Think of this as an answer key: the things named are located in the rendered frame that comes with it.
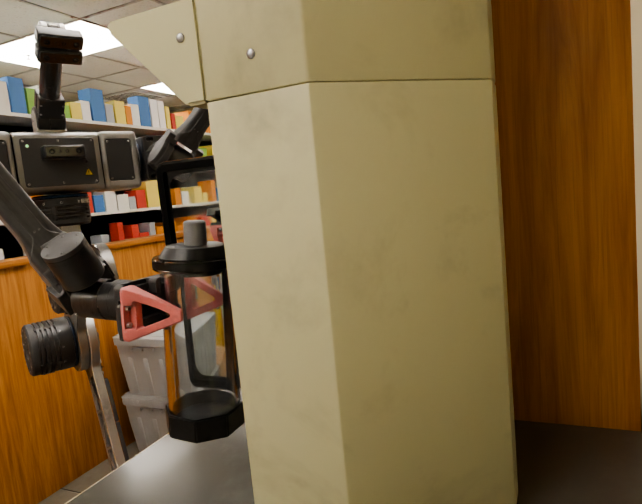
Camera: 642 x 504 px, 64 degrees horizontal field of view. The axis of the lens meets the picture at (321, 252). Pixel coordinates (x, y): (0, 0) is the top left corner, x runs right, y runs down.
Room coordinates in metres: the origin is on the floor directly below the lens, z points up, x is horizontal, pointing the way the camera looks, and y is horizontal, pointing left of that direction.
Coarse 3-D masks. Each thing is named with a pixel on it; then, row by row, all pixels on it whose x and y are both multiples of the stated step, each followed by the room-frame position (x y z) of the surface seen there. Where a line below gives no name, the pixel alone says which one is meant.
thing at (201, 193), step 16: (176, 176) 0.89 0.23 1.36; (192, 176) 0.88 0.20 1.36; (208, 176) 0.87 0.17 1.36; (176, 192) 0.89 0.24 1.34; (192, 192) 0.88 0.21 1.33; (208, 192) 0.87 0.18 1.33; (176, 208) 0.89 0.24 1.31; (192, 208) 0.88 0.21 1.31; (208, 208) 0.87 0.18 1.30; (176, 224) 0.89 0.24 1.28; (208, 224) 0.87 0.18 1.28; (208, 240) 0.87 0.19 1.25
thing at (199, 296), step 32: (160, 288) 0.63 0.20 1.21; (192, 288) 0.60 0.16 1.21; (224, 288) 0.62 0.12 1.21; (192, 320) 0.61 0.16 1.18; (224, 320) 0.62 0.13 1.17; (192, 352) 0.61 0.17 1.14; (224, 352) 0.62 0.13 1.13; (192, 384) 0.61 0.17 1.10; (224, 384) 0.62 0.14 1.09; (192, 416) 0.61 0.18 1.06
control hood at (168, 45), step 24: (192, 0) 0.52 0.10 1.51; (120, 24) 0.56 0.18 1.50; (144, 24) 0.54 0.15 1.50; (168, 24) 0.53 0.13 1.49; (192, 24) 0.52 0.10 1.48; (144, 48) 0.55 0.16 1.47; (168, 48) 0.53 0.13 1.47; (192, 48) 0.52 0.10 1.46; (168, 72) 0.53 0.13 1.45; (192, 72) 0.52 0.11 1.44; (192, 96) 0.52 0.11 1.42
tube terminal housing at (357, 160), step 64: (256, 0) 0.49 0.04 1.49; (320, 0) 0.48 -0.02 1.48; (384, 0) 0.50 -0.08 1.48; (448, 0) 0.52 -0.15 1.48; (256, 64) 0.49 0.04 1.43; (320, 64) 0.47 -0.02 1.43; (384, 64) 0.50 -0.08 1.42; (448, 64) 0.52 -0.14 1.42; (256, 128) 0.49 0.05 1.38; (320, 128) 0.47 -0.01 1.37; (384, 128) 0.49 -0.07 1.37; (448, 128) 0.52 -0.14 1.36; (256, 192) 0.50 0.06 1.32; (320, 192) 0.47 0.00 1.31; (384, 192) 0.49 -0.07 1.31; (448, 192) 0.52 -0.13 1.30; (256, 256) 0.50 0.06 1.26; (320, 256) 0.47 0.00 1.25; (384, 256) 0.49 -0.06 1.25; (448, 256) 0.52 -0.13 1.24; (256, 320) 0.50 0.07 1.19; (320, 320) 0.47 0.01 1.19; (384, 320) 0.49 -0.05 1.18; (448, 320) 0.51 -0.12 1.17; (256, 384) 0.51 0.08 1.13; (320, 384) 0.48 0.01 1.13; (384, 384) 0.49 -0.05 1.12; (448, 384) 0.51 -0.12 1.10; (256, 448) 0.51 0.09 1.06; (320, 448) 0.48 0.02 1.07; (384, 448) 0.48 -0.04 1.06; (448, 448) 0.51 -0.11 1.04; (512, 448) 0.54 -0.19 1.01
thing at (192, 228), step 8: (184, 224) 0.64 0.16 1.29; (192, 224) 0.63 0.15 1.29; (200, 224) 0.64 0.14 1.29; (184, 232) 0.64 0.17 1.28; (192, 232) 0.63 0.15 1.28; (200, 232) 0.64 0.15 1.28; (184, 240) 0.64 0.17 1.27; (192, 240) 0.63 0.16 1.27; (200, 240) 0.64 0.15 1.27; (168, 248) 0.62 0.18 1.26; (176, 248) 0.62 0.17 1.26; (184, 248) 0.61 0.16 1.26; (192, 248) 0.61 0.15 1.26; (200, 248) 0.61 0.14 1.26; (208, 248) 0.62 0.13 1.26; (216, 248) 0.63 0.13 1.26; (224, 248) 0.64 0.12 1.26; (160, 256) 0.63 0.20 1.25; (168, 256) 0.61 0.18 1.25; (176, 256) 0.61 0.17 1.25; (184, 256) 0.61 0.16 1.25; (192, 256) 0.61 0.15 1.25; (200, 256) 0.61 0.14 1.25; (208, 256) 0.61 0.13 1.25; (216, 256) 0.62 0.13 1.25; (224, 256) 0.63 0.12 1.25
